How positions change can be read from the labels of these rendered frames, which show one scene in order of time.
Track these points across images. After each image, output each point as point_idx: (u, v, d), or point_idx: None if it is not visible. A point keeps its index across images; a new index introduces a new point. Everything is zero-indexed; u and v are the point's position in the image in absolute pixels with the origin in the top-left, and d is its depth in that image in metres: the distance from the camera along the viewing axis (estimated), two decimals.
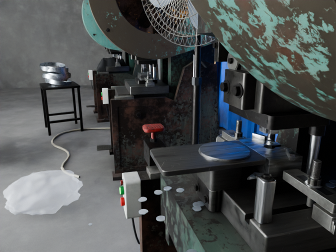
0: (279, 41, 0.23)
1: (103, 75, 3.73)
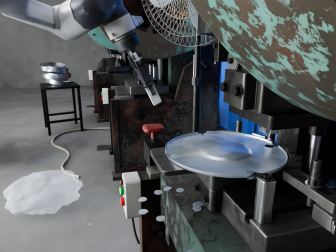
0: (279, 41, 0.23)
1: (103, 75, 3.73)
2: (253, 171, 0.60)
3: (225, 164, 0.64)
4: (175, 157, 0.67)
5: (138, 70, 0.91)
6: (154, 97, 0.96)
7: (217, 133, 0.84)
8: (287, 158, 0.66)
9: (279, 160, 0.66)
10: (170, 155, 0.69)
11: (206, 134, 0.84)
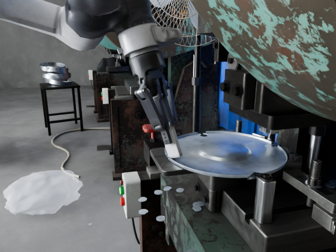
0: (279, 41, 0.23)
1: (103, 75, 3.73)
2: None
3: (222, 140, 0.79)
4: (267, 144, 0.76)
5: None
6: (170, 148, 0.65)
7: (233, 175, 0.58)
8: None
9: None
10: (273, 146, 0.74)
11: (248, 174, 0.59)
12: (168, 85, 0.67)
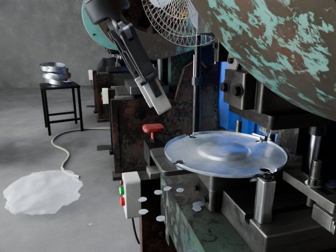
0: (279, 41, 0.23)
1: (103, 75, 3.73)
2: None
3: (191, 152, 0.70)
4: None
5: (128, 53, 0.52)
6: (159, 101, 0.56)
7: (272, 146, 0.74)
8: (229, 175, 0.57)
9: (224, 173, 0.59)
10: None
11: None
12: None
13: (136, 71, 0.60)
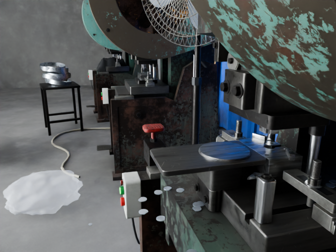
0: (279, 41, 0.23)
1: (103, 75, 3.73)
2: None
3: None
4: None
5: None
6: None
7: None
8: None
9: None
10: None
11: None
12: None
13: None
